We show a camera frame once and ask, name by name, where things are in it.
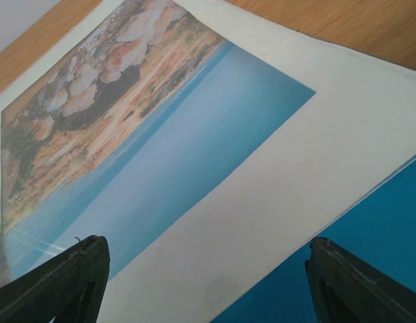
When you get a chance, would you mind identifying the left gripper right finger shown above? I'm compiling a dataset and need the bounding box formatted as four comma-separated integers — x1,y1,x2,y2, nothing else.
305,238,416,322

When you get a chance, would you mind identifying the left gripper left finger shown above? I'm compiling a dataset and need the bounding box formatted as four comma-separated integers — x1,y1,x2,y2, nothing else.
0,236,110,322

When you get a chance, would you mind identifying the beach landscape photo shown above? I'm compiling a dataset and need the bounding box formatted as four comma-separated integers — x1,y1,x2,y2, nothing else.
0,0,416,323

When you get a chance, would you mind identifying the white mat board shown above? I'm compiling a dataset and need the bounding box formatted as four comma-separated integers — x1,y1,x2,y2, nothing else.
0,0,416,323

